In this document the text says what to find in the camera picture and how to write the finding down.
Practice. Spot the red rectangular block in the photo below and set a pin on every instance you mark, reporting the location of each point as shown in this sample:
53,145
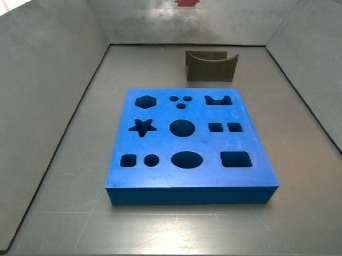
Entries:
188,3

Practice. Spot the blue shape sorting board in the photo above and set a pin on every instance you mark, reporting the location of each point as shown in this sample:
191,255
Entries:
188,149

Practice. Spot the black curved fixture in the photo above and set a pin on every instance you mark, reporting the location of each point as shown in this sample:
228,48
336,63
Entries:
211,66

